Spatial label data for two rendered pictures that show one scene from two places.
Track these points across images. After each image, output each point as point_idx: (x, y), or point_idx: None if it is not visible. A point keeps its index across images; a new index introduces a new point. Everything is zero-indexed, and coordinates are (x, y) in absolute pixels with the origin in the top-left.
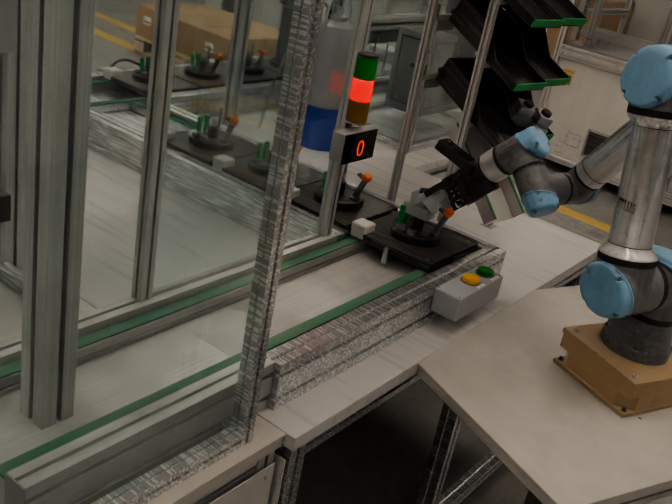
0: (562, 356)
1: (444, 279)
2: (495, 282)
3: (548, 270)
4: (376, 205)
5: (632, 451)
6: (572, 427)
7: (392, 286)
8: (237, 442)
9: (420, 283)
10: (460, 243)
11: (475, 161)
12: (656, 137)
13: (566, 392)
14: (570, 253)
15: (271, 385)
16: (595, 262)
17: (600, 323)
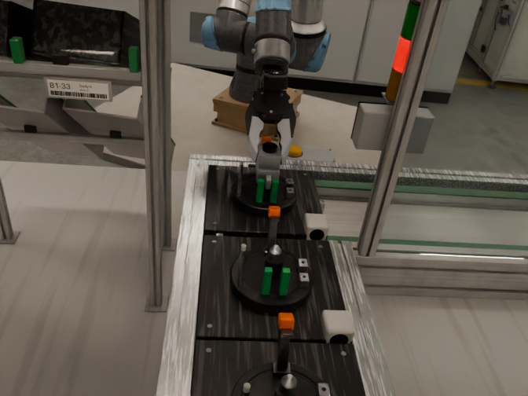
0: (275, 133)
1: (314, 163)
2: None
3: (101, 173)
4: (229, 249)
5: (324, 109)
6: (338, 125)
7: (366, 185)
8: None
9: (344, 169)
10: (232, 171)
11: (283, 64)
12: None
13: (306, 132)
14: (23, 170)
15: None
16: (324, 39)
17: (245, 105)
